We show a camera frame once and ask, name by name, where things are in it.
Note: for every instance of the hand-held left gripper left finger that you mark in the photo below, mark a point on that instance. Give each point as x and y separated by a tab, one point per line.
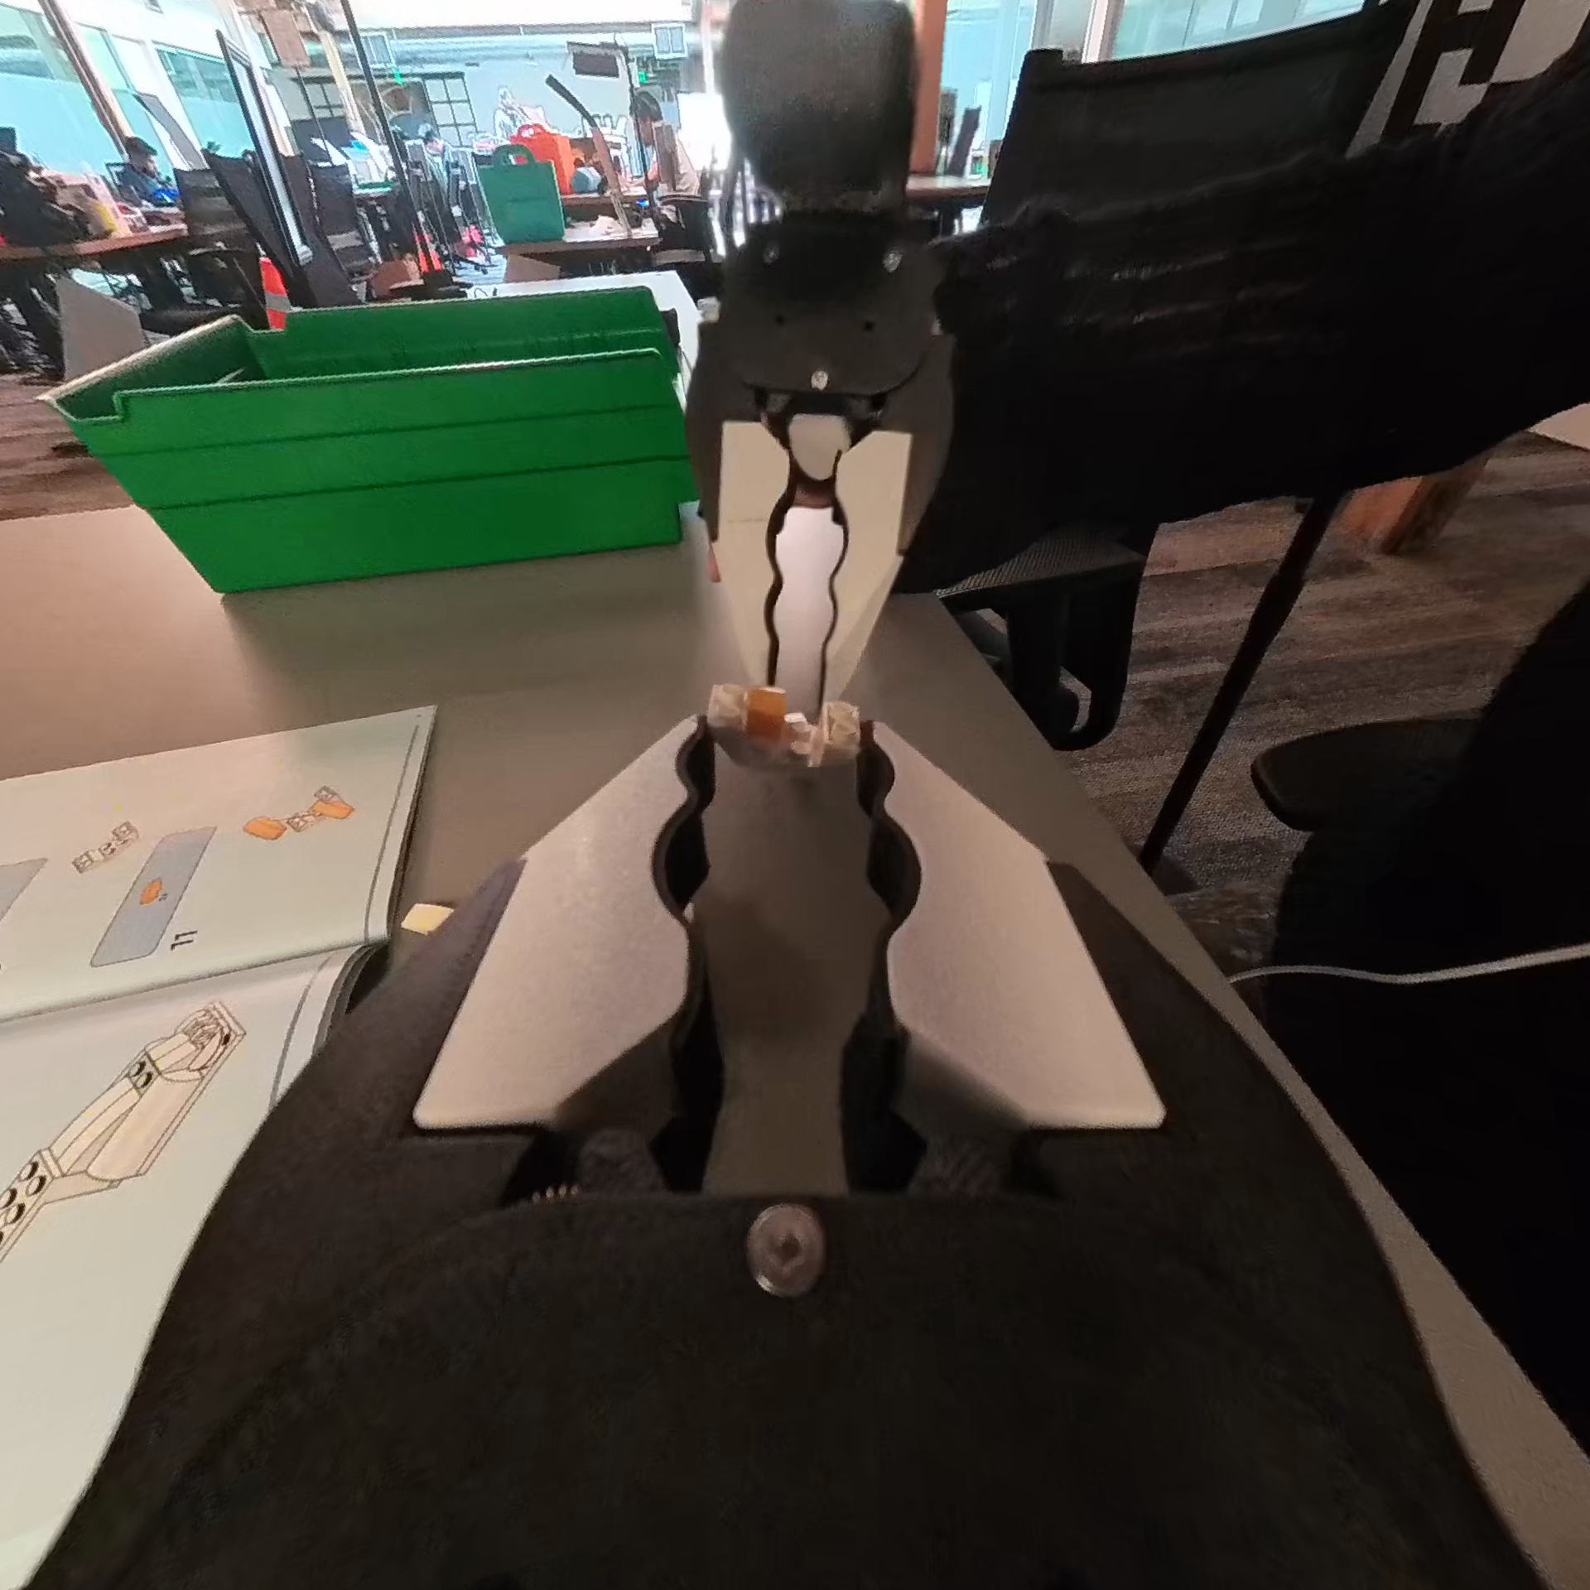
572	994

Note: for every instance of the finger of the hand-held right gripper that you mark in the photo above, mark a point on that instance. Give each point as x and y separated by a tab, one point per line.
746	521
877	534

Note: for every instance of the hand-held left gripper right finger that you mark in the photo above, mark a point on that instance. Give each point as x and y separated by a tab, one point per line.
994	994

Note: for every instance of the white and orange lego piece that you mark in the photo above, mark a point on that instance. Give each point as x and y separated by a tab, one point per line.
763	710

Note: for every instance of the person's right forearm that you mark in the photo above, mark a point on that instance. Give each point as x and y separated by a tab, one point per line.
1242	322

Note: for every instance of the small tan lego piece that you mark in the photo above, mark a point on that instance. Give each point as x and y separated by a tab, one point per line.
426	918

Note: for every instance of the open lego instruction booklet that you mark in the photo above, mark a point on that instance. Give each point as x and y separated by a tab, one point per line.
186	869

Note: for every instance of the green tote bag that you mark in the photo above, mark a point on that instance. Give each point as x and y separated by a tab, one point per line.
521	205

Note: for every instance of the stacked green plastic bins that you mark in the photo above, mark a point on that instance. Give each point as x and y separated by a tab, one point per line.
373	472

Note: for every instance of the black sign stand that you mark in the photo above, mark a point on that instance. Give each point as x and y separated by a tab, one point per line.
1242	670

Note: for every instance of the black mesh chair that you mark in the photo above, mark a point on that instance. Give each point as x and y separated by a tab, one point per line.
1180	112

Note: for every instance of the orange traffic cone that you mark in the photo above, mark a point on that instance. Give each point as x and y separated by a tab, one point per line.
273	298

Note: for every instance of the wooden pillar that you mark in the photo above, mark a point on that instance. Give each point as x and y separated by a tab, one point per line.
1416	510

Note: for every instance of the white board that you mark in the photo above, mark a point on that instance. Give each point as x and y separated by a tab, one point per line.
99	330

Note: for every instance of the black and white tag sign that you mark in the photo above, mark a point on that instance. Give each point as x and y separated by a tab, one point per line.
1466	99

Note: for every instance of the wooden table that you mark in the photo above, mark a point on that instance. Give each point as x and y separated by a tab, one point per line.
124	243

